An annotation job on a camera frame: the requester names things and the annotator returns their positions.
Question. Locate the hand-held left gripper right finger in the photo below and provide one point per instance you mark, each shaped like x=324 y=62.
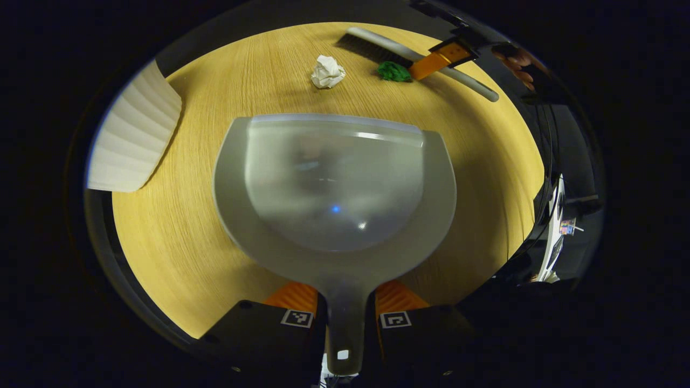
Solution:
x=426 y=339

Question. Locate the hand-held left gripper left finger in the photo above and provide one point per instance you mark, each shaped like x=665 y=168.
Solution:
x=264 y=339

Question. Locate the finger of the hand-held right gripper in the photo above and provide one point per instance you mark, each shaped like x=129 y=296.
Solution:
x=431 y=63

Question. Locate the green paper ball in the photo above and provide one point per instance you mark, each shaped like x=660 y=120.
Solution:
x=393 y=71

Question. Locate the small grey broom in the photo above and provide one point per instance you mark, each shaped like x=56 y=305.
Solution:
x=372 y=48

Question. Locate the white paper ball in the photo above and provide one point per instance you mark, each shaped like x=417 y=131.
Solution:
x=328 y=72

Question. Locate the grey plastic dustpan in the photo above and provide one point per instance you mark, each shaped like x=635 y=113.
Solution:
x=334 y=183

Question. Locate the white ribbed garbage bin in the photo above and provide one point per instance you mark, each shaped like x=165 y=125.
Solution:
x=135 y=140

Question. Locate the wooden desktop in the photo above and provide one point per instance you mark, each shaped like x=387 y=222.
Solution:
x=183 y=242

